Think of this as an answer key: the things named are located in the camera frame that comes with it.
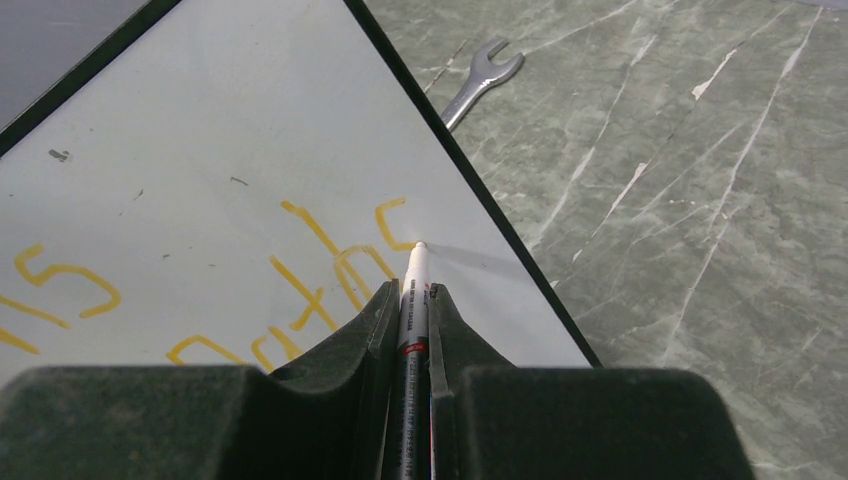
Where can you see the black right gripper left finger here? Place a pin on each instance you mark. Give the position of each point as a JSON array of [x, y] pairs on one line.
[[321, 416]]

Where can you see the silver open-end wrench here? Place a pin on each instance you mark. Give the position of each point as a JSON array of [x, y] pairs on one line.
[[483, 75]]

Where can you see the white whiteboard black frame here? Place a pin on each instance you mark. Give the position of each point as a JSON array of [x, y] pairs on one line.
[[231, 182]]

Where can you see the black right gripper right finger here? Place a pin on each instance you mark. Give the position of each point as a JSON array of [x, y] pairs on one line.
[[494, 420]]

